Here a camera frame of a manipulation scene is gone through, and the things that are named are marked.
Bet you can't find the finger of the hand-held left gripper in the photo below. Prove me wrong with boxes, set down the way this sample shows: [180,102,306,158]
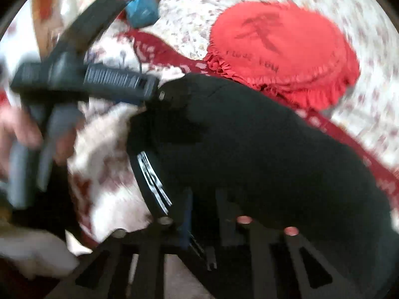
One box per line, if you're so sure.
[84,64,160,105]

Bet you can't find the black pants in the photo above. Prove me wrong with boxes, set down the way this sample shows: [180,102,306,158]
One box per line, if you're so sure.
[126,73,399,299]

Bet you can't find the person's left hand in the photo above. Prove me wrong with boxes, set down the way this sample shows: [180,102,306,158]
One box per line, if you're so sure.
[0,104,42,176]

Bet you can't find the blue bag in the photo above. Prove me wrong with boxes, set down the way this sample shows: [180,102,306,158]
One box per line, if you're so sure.
[125,0,160,28]

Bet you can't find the red and white floral blanket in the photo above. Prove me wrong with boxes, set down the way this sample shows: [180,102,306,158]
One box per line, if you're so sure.
[0,6,399,250]

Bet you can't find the white cloth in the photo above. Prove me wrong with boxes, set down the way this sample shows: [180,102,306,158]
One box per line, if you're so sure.
[0,223,79,279]

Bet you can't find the red heart-shaped ruffled pillow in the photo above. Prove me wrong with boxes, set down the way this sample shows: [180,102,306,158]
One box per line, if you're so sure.
[202,1,360,108]

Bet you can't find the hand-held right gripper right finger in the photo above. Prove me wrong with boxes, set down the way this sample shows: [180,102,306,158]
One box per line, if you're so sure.
[217,192,362,299]

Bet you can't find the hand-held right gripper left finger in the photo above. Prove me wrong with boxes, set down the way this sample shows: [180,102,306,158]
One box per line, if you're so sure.
[47,190,194,299]

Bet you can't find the white floral quilt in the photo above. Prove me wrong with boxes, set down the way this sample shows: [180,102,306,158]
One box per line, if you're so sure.
[157,0,399,169]

